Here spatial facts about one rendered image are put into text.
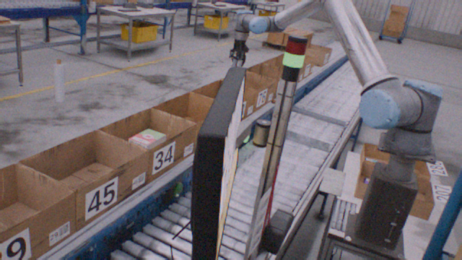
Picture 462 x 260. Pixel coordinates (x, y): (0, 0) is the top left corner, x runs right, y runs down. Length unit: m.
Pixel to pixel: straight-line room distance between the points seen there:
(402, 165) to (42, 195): 1.39
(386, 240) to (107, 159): 1.28
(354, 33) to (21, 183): 1.37
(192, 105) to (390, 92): 1.28
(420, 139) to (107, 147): 1.30
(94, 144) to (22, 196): 0.39
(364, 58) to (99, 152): 1.19
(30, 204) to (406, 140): 1.45
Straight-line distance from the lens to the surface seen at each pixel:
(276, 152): 1.08
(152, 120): 2.09
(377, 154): 2.74
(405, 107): 1.53
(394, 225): 1.85
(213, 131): 0.64
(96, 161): 1.87
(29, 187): 1.56
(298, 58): 0.99
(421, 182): 2.47
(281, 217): 1.28
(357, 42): 1.62
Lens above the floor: 1.81
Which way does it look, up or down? 23 degrees down
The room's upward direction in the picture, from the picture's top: 9 degrees clockwise
